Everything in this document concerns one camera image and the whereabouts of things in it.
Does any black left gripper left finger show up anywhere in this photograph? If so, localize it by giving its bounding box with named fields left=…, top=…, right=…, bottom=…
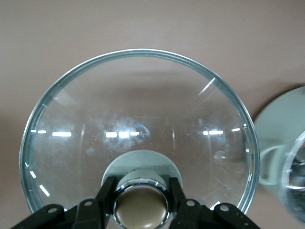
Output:
left=9, top=176, right=118, bottom=229

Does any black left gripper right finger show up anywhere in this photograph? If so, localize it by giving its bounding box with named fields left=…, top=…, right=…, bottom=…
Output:
left=168, top=177, right=263, bottom=229

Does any glass lid with knob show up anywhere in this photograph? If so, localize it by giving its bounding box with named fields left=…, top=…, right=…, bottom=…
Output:
left=19, top=48, right=260, bottom=229

